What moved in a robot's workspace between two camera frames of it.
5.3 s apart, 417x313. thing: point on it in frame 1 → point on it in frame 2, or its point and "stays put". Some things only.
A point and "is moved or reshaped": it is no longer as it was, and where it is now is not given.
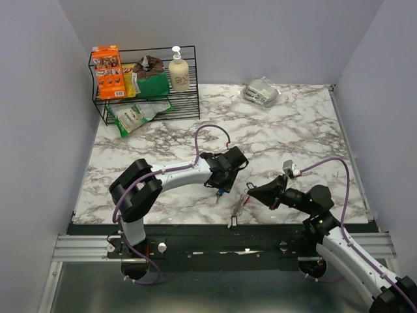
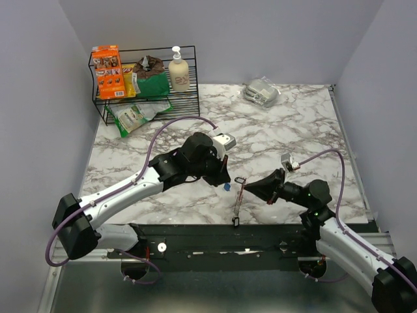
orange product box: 109,71 stays put
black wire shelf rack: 145,85 stays put
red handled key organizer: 242,201 is moved or reshaped
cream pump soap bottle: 179,72 stays put
